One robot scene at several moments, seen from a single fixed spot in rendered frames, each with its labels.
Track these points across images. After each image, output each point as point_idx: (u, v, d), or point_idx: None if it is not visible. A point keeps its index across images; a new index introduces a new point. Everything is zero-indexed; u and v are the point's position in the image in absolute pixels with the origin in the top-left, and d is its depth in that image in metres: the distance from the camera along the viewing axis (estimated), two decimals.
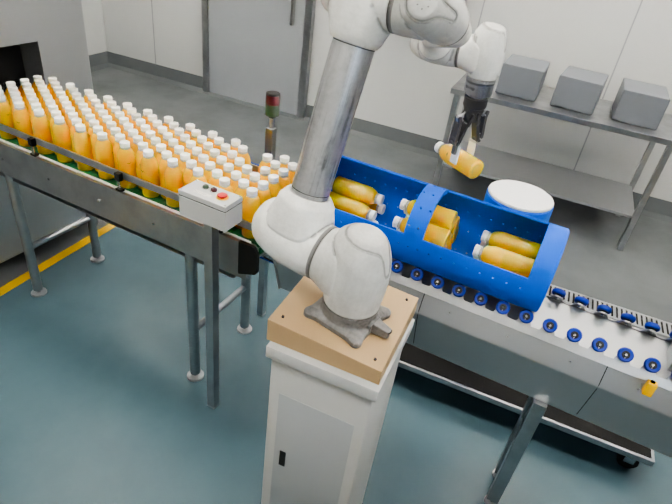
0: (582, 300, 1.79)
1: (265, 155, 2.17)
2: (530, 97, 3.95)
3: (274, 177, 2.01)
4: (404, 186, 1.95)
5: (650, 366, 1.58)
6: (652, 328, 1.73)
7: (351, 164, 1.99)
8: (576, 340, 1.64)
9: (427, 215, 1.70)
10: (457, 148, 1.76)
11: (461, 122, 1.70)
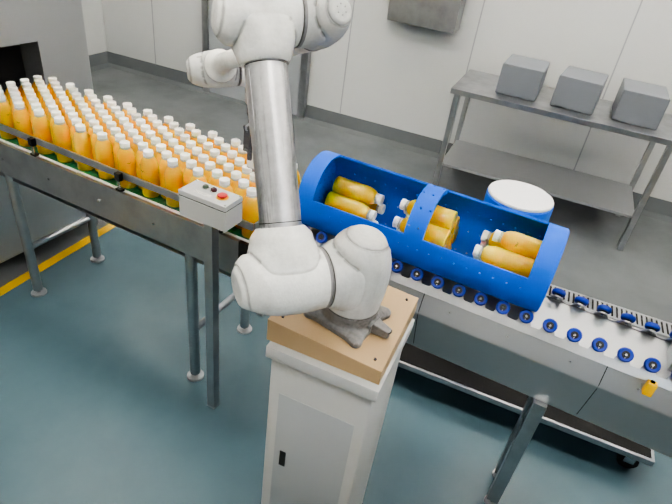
0: (582, 300, 1.79)
1: None
2: (530, 97, 3.95)
3: None
4: (404, 186, 1.95)
5: (650, 366, 1.58)
6: (652, 328, 1.73)
7: (351, 164, 1.99)
8: (576, 340, 1.64)
9: (427, 215, 1.70)
10: None
11: None
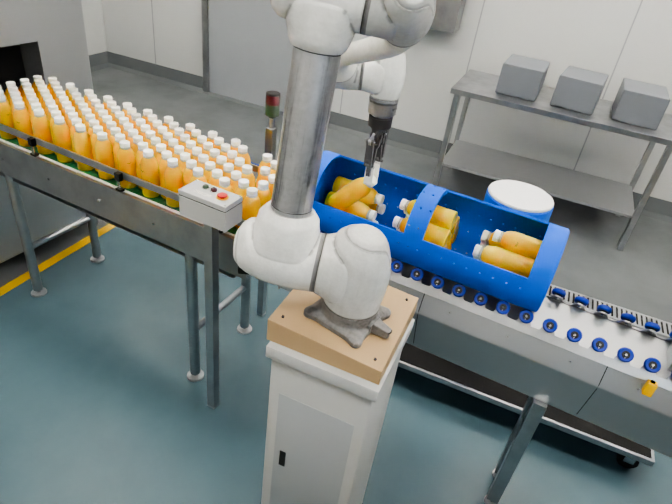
0: (582, 300, 1.79)
1: (265, 155, 2.17)
2: (530, 97, 3.95)
3: (274, 177, 2.01)
4: (404, 186, 1.95)
5: (650, 366, 1.58)
6: (652, 328, 1.73)
7: (351, 164, 1.99)
8: (576, 340, 1.64)
9: (427, 215, 1.70)
10: (374, 163, 1.79)
11: None
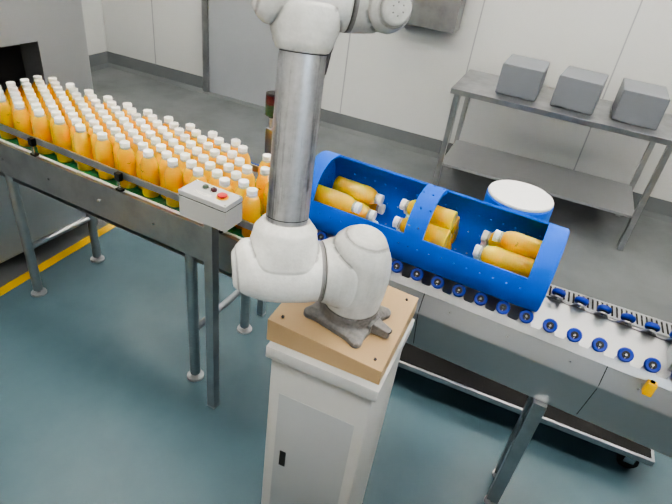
0: (582, 300, 1.79)
1: (265, 155, 2.17)
2: (530, 97, 3.95)
3: None
4: (404, 186, 1.95)
5: (650, 366, 1.58)
6: (652, 328, 1.73)
7: (351, 164, 1.99)
8: (576, 340, 1.64)
9: (427, 215, 1.70)
10: None
11: None
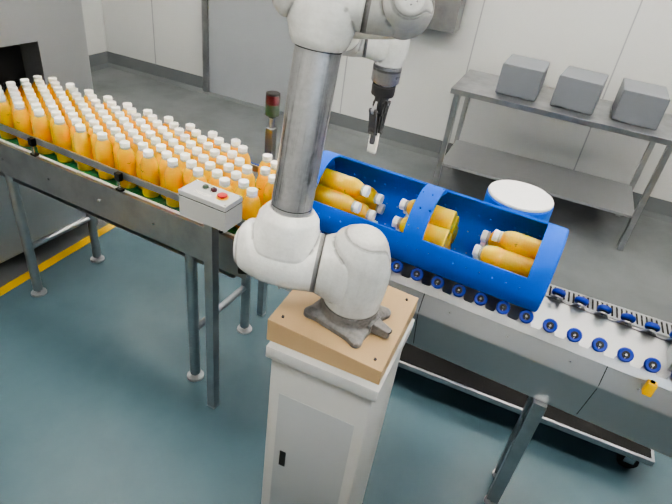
0: (582, 300, 1.79)
1: (265, 155, 2.17)
2: (530, 97, 3.95)
3: (274, 177, 2.01)
4: (404, 186, 1.95)
5: (650, 366, 1.58)
6: (652, 328, 1.73)
7: (351, 164, 1.99)
8: (576, 340, 1.64)
9: (426, 215, 1.70)
10: None
11: None
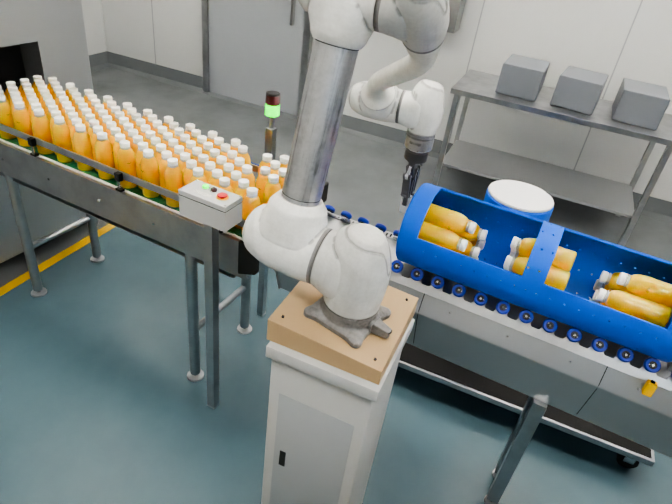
0: None
1: (265, 155, 2.17)
2: (530, 97, 3.95)
3: (274, 177, 2.01)
4: (508, 221, 1.82)
5: (650, 363, 1.58)
6: None
7: (449, 196, 1.87)
8: (580, 335, 1.64)
9: (549, 257, 1.58)
10: (408, 199, 1.80)
11: (410, 178, 1.71)
